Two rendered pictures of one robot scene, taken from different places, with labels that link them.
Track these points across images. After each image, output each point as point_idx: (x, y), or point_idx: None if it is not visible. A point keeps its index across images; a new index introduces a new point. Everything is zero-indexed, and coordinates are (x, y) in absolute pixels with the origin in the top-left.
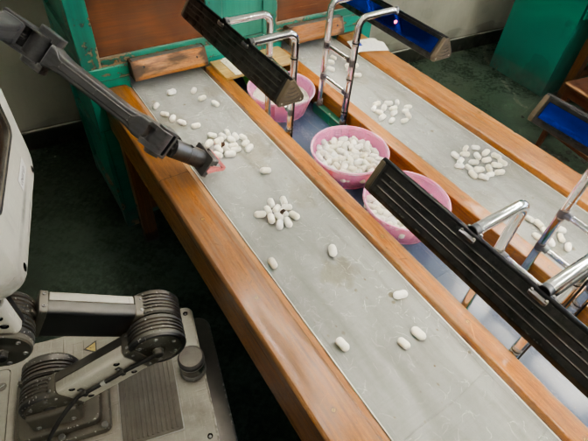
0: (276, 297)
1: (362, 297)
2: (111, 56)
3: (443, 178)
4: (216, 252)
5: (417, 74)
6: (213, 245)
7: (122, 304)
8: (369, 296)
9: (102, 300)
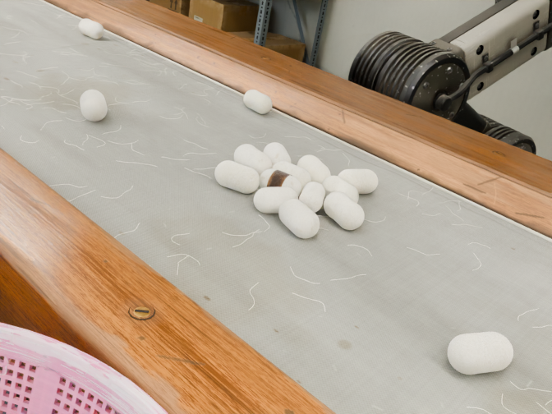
0: (227, 54)
1: (25, 63)
2: None
3: None
4: (396, 105)
5: None
6: (416, 113)
7: (461, 34)
8: (6, 62)
9: (486, 21)
